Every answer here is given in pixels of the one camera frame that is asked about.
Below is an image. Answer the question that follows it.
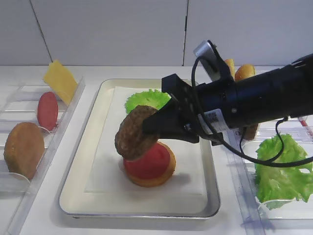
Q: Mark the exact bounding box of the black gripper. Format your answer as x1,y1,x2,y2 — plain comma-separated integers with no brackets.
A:
142,73,223,146

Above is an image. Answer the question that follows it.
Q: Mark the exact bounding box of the lighter brown meat patty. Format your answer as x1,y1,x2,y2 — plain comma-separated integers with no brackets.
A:
114,105,159,161

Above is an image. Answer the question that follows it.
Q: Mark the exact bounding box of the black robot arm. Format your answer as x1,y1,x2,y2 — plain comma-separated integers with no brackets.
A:
142,55,313,145

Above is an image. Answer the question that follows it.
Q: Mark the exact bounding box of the flat round green lettuce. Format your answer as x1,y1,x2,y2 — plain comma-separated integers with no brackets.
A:
124,89,170,114

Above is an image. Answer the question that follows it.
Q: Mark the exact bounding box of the red tomato slice on bun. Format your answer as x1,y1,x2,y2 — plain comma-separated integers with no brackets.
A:
123,143,171,180

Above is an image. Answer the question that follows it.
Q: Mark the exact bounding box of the dark brown meat patty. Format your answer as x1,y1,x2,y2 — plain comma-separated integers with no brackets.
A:
244,124,259,141

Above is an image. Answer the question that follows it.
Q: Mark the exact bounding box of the yellow cheese slice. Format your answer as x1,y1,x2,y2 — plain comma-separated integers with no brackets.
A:
43,60,78,106

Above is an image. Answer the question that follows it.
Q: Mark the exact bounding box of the leafy green lettuce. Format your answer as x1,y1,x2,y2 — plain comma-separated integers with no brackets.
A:
255,134,313,202

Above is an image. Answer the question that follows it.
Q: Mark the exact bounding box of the upright red tomato slice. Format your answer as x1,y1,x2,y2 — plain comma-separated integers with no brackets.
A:
37,92,59,131

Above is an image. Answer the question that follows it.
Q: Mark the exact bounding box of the bottom bun on tray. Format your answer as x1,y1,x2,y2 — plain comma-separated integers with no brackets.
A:
124,142,176,188

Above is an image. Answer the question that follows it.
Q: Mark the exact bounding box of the white paper liner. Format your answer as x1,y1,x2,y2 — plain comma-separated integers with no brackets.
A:
85,87,205,195

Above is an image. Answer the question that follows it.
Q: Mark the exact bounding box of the left upright bun half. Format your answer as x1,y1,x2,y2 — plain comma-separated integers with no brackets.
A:
225,59,235,78

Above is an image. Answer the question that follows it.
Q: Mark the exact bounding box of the upright bun half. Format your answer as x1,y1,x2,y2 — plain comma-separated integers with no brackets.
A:
225,59,235,78
235,64,256,81

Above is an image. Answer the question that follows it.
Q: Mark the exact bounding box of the right upright bun half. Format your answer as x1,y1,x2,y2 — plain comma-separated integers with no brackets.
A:
235,64,256,81

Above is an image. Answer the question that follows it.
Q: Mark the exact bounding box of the silver metal tray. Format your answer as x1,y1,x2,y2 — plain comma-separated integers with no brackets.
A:
59,79,221,219

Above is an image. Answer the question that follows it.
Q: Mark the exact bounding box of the red striped straw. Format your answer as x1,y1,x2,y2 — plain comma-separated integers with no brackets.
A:
298,117,308,127

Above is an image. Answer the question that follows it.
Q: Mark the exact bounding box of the brown bun in left rack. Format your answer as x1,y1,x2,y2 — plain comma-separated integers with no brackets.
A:
3,122,45,180

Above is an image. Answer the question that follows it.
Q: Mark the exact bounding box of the clear left acrylic rack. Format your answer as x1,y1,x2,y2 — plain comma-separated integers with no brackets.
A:
0,79,85,235

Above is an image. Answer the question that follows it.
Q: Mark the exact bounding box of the clear acrylic rack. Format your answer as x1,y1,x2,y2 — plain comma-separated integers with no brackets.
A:
0,79,85,235
225,116,313,235

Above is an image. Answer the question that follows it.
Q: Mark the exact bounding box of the clear right acrylic rack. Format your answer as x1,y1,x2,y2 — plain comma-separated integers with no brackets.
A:
225,116,313,235

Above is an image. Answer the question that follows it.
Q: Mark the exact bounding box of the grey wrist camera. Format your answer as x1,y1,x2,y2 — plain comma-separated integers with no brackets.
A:
194,40,233,82

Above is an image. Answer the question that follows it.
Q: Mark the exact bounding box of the black cable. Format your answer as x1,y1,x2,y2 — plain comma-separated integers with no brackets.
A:
190,57,313,168

